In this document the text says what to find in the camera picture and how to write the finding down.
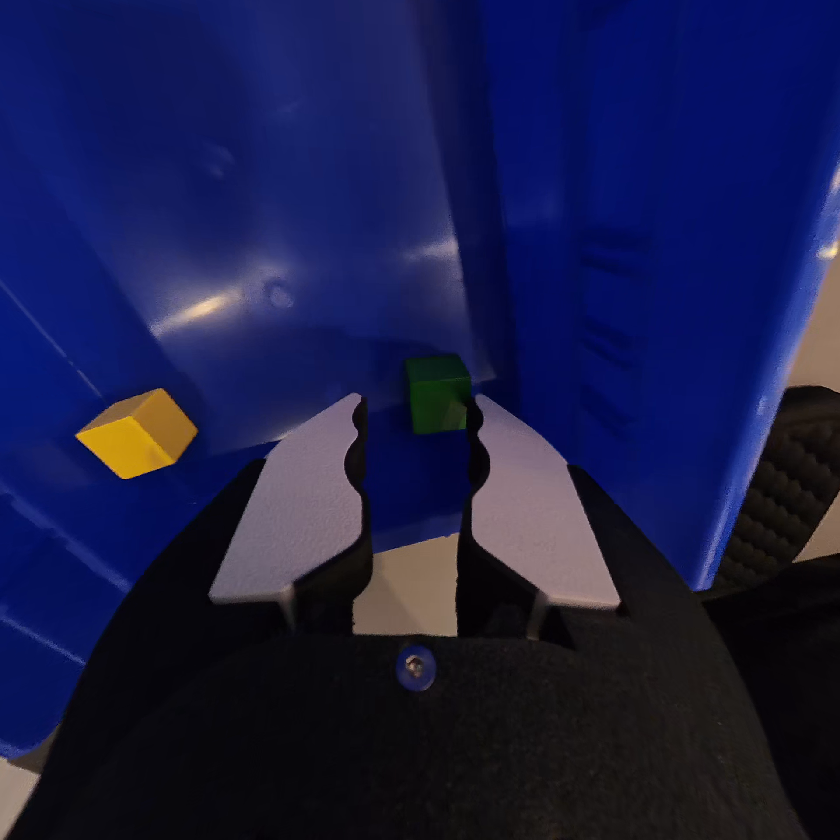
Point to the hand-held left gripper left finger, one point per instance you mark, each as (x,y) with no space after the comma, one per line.
(289,518)

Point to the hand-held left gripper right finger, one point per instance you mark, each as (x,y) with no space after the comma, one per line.
(538,525)

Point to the green wooden cube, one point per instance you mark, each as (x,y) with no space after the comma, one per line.
(433,394)

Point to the blue plastic bin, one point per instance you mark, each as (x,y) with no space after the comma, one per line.
(328,197)

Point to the yellow wooden cube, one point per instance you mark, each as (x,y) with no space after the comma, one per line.
(131,436)

